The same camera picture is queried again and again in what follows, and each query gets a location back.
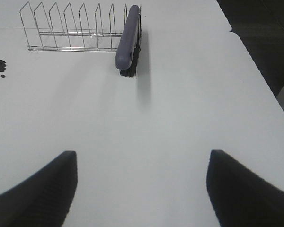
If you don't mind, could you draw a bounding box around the purple hand brush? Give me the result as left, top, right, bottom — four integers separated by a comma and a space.
115, 5, 141, 77

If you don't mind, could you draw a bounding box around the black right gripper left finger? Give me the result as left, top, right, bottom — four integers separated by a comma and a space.
0, 151, 77, 227

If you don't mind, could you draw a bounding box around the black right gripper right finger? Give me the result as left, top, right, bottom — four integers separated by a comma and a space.
206, 150, 284, 227

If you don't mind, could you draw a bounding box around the chrome wire dish rack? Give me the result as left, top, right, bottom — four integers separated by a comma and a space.
18, 0, 132, 53

